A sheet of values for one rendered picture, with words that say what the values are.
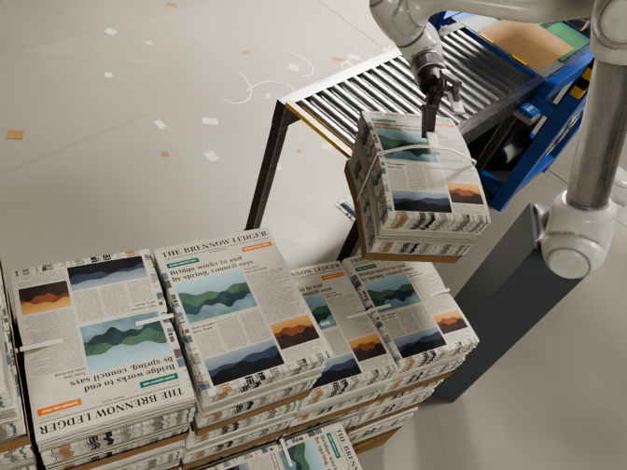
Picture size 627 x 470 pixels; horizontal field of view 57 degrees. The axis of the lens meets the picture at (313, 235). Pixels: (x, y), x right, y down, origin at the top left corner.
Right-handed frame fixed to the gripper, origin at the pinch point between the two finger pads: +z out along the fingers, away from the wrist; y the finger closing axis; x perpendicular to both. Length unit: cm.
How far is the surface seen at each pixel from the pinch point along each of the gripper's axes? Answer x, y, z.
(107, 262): 79, 20, 33
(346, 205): -23, 137, -82
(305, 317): 36, 19, 44
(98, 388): 77, 18, 61
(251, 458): 41, 65, 63
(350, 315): 16, 45, 30
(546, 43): -122, 64, -147
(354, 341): 16, 44, 39
